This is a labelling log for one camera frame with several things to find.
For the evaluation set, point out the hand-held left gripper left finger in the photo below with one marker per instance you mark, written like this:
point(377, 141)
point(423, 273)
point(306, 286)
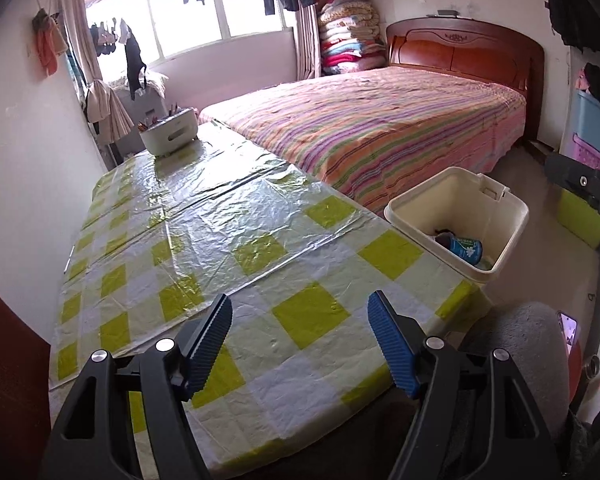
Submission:
point(210, 345)

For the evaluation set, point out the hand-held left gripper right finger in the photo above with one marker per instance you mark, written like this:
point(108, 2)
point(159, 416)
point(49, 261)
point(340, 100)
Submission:
point(392, 350)

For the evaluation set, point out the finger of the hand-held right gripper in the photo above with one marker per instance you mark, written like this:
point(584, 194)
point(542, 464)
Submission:
point(575, 177)

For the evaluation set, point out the red and blue bottle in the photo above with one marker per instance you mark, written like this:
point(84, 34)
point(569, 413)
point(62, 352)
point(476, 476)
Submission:
point(465, 249)

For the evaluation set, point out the cream plastic trash bin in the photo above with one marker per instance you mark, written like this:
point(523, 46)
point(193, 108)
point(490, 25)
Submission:
point(430, 200)

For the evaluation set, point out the pink storage basket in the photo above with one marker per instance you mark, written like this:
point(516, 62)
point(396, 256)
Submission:
point(587, 147)

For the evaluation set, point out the wooden bedside step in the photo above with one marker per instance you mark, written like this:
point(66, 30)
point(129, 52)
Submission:
point(540, 145)

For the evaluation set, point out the blue storage box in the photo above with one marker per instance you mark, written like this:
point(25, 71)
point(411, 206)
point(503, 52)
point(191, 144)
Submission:
point(592, 122)

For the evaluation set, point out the person's leg in grey trousers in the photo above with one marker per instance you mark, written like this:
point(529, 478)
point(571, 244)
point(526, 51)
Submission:
point(520, 330)

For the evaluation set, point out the smartphone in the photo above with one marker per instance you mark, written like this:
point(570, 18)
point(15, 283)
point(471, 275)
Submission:
point(569, 327)

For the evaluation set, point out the wooden headboard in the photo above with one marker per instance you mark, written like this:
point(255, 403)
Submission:
point(460, 45)

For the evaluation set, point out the white storage basket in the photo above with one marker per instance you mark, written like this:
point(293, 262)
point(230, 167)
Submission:
point(172, 135)

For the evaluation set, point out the bed with striped sheet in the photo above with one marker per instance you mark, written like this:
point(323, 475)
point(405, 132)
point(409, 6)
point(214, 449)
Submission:
point(370, 115)

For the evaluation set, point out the bunch of pencils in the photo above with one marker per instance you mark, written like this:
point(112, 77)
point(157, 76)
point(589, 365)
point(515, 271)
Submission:
point(147, 125)

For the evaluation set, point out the white plastic cabinet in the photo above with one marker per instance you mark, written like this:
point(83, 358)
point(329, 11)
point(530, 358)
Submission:
point(147, 107)

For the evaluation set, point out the beige hanging garments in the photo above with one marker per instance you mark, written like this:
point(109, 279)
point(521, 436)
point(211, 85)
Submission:
point(105, 110)

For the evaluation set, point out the stack of folded quilts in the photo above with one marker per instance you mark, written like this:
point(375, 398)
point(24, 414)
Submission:
point(350, 30)

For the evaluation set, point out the black hanging garment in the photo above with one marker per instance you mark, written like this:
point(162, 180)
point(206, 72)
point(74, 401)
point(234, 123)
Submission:
point(135, 60)

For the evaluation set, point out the striped curtain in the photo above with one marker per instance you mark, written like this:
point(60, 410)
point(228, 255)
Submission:
point(307, 40)

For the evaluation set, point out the clip hanger with small garments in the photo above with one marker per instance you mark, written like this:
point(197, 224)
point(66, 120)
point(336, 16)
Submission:
point(105, 37)

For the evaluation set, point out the window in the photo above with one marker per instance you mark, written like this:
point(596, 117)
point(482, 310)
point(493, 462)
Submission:
point(250, 15)

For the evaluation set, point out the orange cloth on hook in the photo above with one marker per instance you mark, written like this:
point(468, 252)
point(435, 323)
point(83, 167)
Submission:
point(47, 47)

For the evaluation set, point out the beige curtain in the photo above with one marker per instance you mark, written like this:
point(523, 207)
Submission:
point(77, 20)

